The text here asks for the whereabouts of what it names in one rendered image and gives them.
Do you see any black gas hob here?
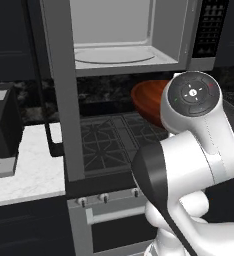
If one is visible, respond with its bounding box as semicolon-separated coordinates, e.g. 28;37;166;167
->
79;111;172;177

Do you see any grey microwave door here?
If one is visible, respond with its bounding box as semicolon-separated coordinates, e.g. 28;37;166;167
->
22;0;87;183

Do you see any steel oven door handle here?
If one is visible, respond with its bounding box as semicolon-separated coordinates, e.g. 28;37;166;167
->
85;205;147;226

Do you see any dark base cupboard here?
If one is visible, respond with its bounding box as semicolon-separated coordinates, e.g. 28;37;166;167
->
0;195;76;256

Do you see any black boxy countertop appliance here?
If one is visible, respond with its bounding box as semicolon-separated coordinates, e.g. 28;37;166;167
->
0;83;25;180

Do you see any glass microwave turntable plate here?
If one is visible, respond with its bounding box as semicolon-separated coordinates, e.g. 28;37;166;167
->
74;47;157;65

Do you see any steel microwave oven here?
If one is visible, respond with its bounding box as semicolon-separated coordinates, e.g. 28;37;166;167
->
66;0;231;80

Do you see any steel oven door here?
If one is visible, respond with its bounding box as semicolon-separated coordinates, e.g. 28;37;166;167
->
67;195;159;256

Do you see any red-brown wooden bowl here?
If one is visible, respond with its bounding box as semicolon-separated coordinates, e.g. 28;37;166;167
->
130;79;173;129

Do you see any black microwave door handle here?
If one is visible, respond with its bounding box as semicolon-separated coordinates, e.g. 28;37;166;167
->
43;121;65;158

